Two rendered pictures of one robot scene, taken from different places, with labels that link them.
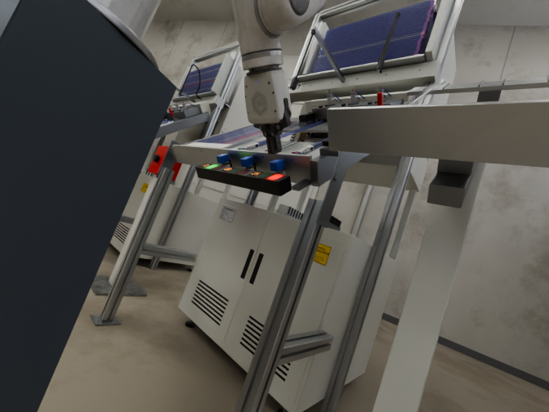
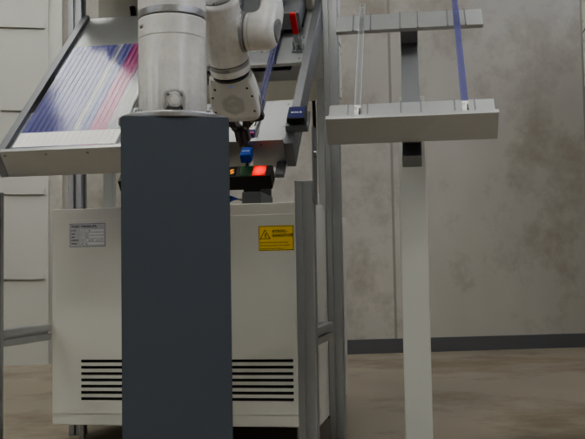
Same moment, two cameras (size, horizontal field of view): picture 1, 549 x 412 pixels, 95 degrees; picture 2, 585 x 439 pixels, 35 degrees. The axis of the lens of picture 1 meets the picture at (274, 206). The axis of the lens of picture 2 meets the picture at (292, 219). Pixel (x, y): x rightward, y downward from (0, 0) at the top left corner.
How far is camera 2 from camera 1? 1.53 m
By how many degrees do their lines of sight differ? 31
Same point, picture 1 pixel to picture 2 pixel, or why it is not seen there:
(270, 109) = (248, 109)
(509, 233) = (472, 94)
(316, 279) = (288, 271)
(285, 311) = (313, 291)
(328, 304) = not seen: hidden behind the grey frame
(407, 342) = (411, 269)
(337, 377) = (336, 382)
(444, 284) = (422, 217)
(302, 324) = (291, 328)
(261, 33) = (240, 53)
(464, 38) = not seen: outside the picture
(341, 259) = not seen: hidden behind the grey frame
